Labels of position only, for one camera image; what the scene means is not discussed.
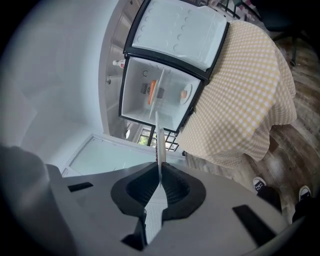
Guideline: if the small black fridge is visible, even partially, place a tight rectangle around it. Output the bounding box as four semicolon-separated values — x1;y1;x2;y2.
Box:
117;0;231;134

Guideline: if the white plate with brown egg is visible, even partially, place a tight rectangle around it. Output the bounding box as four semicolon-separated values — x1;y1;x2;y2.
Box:
179;82;194;106

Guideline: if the white plate with red food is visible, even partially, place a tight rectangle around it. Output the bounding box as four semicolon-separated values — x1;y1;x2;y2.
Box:
144;111;169;245

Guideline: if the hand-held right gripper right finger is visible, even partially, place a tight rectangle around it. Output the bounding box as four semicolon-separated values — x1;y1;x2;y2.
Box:
159;161;305;256

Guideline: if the person's black sneaker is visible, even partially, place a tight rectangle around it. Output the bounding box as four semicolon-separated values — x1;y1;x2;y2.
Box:
298;185;312;204
252;176;268;194

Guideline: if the person's leg in black trousers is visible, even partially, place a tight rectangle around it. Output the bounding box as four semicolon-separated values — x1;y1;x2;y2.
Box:
257;186;284;215
290;197;314;224

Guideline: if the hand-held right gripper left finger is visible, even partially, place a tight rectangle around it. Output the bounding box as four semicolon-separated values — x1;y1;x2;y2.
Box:
45;161;161;256

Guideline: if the black chair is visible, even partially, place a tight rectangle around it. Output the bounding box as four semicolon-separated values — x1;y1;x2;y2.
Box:
257;0;309;66

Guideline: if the white plate with orange food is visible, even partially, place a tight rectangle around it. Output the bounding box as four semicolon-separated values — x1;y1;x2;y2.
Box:
147;79;164;106

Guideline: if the yellow checkered tablecloth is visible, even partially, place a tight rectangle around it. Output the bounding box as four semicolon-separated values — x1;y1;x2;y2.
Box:
176;19;298;169

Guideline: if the black framed window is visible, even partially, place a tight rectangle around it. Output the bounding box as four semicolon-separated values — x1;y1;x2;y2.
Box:
136;126;180;152

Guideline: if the clear fridge shelf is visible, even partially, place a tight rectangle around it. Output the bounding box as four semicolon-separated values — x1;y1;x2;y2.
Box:
148;66;166;120

